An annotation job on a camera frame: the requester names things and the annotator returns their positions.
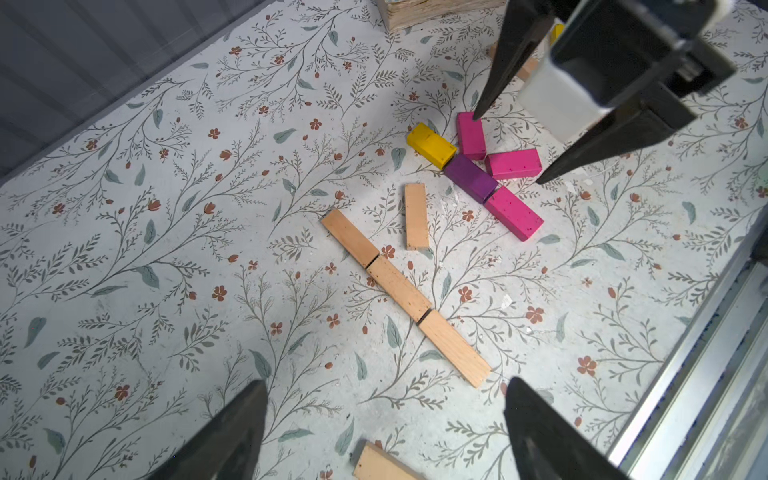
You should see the natural wood block long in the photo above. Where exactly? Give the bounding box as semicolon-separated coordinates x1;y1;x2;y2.
487;42;539;82

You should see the yellow thin block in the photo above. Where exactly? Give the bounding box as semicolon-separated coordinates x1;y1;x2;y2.
549;23;565;46

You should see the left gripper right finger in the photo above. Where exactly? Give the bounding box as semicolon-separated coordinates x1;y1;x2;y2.
504;377;626;479

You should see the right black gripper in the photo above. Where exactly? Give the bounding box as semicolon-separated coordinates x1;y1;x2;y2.
473;0;735;185

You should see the magenta block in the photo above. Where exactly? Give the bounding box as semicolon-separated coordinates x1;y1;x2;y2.
485;149;542;180
485;186;544;241
456;112;487;161

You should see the natural wood block pair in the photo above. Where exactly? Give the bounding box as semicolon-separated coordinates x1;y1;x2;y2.
353;442;423;480

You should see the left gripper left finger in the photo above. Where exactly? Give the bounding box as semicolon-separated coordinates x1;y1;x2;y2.
149;380;268;480

